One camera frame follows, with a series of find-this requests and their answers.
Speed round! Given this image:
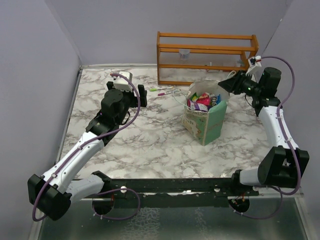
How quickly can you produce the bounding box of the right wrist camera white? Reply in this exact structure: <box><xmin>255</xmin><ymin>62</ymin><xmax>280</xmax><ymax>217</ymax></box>
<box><xmin>245</xmin><ymin>55</ymin><xmax>262</xmax><ymax>76</ymax></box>

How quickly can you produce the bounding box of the orange wooden rack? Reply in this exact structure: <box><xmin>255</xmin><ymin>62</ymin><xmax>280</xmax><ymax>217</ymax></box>
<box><xmin>156</xmin><ymin>31</ymin><xmax>259</xmax><ymax>86</ymax></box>

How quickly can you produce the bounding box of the green capped marker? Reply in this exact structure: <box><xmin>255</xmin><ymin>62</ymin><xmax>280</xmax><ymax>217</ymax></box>
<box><xmin>149</xmin><ymin>86</ymin><xmax>173</xmax><ymax>92</ymax></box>

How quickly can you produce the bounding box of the green yellow snack packet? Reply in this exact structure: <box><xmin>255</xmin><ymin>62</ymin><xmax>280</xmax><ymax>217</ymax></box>
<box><xmin>189</xmin><ymin>92</ymin><xmax>199</xmax><ymax>103</ymax></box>

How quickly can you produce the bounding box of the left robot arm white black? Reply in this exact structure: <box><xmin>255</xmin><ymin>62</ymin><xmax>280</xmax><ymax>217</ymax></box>
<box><xmin>27</xmin><ymin>81</ymin><xmax>147</xmax><ymax>222</ymax></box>

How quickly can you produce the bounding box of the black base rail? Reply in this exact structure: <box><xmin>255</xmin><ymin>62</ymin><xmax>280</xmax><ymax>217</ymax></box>
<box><xmin>93</xmin><ymin>171</ymin><xmax>259</xmax><ymax>209</ymax></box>

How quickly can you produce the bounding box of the red snack packet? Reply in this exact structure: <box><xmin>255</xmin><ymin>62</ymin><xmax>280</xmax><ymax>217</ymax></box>
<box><xmin>195</xmin><ymin>92</ymin><xmax>211</xmax><ymax>106</ymax></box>

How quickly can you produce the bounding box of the green paper bag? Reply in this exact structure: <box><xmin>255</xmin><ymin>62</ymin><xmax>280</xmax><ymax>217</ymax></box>
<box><xmin>181</xmin><ymin>79</ymin><xmax>230</xmax><ymax>146</ymax></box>

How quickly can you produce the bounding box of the purple snack packet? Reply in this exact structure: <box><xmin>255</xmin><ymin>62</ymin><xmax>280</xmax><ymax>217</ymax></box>
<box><xmin>190</xmin><ymin>101</ymin><xmax>208</xmax><ymax>113</ymax></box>

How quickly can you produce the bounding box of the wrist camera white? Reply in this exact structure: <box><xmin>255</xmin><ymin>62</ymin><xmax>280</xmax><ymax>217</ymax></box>
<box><xmin>110</xmin><ymin>71</ymin><xmax>133</xmax><ymax>93</ymax></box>
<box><xmin>245</xmin><ymin>55</ymin><xmax>262</xmax><ymax>76</ymax></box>

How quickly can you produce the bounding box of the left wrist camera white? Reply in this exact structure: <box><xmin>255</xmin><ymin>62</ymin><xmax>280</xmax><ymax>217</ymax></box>
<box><xmin>110</xmin><ymin>71</ymin><xmax>133</xmax><ymax>93</ymax></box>

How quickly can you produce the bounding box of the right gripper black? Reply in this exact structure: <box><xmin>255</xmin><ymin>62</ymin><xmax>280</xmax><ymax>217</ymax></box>
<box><xmin>218</xmin><ymin>69</ymin><xmax>263</xmax><ymax>98</ymax></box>

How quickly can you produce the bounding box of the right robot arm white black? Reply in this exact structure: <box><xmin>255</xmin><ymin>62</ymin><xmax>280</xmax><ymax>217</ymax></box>
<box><xmin>218</xmin><ymin>67</ymin><xmax>310</xmax><ymax>196</ymax></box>

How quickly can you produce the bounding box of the small clear plastic cup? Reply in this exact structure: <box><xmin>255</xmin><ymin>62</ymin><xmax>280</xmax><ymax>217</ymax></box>
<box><xmin>179</xmin><ymin>49</ymin><xmax>190</xmax><ymax>60</ymax></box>

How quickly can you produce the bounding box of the blue m&m snack packet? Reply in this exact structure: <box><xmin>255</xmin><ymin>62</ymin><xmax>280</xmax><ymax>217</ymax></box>
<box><xmin>210</xmin><ymin>94</ymin><xmax>221</xmax><ymax>107</ymax></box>

